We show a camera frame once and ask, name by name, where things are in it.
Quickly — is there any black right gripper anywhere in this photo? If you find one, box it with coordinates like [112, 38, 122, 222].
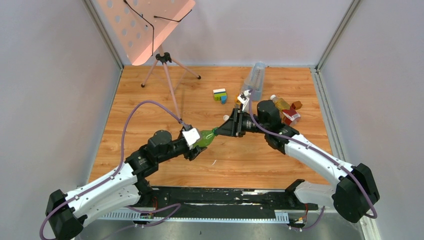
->
[214, 108, 269, 138]

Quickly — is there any green plastic bottle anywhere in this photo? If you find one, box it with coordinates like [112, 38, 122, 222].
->
[193, 127, 218, 148]

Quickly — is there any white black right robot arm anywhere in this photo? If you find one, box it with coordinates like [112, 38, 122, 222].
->
[215, 100, 380, 223]

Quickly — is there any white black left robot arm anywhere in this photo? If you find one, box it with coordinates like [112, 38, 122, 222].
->
[44, 128, 206, 240]

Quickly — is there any clear blue detergent bottle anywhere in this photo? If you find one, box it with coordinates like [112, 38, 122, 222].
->
[240, 62, 267, 102]

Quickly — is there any red yellow tea bottle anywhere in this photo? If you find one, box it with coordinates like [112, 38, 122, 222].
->
[270, 94, 301, 127]

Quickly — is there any coloured toy brick stack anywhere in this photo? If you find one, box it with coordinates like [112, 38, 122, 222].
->
[212, 88, 228, 105]

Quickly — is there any brown small block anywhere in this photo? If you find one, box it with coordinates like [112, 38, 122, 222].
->
[291, 101, 303, 111]

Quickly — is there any pink music stand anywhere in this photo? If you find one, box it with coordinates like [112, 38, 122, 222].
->
[93, 0, 202, 120]

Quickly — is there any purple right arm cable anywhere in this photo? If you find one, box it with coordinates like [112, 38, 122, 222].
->
[247, 89, 379, 220]

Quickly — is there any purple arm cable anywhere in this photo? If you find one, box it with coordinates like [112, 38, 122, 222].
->
[247, 89, 379, 220]
[39, 100, 193, 240]

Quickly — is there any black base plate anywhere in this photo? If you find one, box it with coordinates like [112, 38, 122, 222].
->
[133, 186, 319, 219]

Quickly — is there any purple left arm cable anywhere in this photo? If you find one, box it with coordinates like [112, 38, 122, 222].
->
[39, 100, 193, 240]

